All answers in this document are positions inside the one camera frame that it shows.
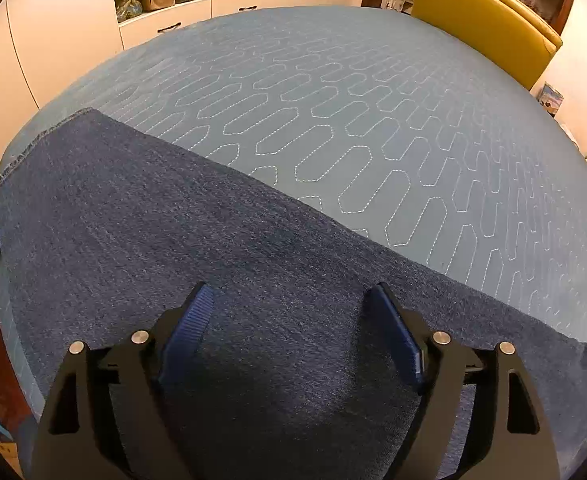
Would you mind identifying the small picture box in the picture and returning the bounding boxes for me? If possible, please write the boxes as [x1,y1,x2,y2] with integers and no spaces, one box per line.
[538,81,565,117]

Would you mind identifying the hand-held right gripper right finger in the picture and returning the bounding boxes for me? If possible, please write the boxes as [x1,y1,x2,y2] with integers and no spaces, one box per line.
[366,282,560,480]

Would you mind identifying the blue denim pants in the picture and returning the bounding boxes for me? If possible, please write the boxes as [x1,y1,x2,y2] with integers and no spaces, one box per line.
[0,107,587,480]

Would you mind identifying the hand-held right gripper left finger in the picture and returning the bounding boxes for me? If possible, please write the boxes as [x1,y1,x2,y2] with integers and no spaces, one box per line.
[31,282,217,480]

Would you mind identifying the bed with blue quilted cover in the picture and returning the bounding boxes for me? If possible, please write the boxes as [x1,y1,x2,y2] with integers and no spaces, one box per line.
[0,6,587,441]

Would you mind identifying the white cabinet with shelves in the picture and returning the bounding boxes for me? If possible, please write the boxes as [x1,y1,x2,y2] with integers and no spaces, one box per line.
[0,0,374,191]

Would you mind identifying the yellow upholstered chair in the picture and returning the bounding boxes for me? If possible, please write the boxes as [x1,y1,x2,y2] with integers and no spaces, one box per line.
[411,0,564,92]

